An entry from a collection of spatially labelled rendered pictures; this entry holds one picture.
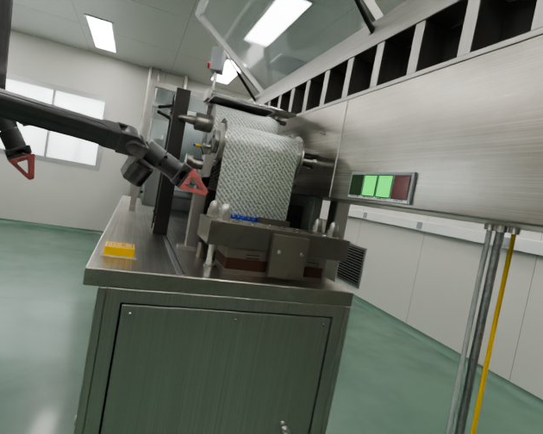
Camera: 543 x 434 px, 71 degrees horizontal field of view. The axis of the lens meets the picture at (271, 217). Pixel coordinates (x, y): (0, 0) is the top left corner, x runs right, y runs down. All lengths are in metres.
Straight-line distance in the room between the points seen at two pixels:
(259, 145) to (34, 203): 5.88
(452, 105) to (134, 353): 0.85
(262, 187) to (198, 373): 0.55
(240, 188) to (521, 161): 0.73
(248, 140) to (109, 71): 5.79
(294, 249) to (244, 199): 0.26
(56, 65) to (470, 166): 6.55
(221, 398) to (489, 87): 0.88
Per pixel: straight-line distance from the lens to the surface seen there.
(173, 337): 0.94
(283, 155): 1.19
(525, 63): 0.78
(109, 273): 0.88
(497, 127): 0.76
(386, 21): 1.18
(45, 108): 1.01
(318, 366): 1.09
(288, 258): 0.99
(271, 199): 1.18
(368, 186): 0.98
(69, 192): 6.75
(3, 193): 6.94
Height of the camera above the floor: 1.11
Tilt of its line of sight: 3 degrees down
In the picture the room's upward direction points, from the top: 10 degrees clockwise
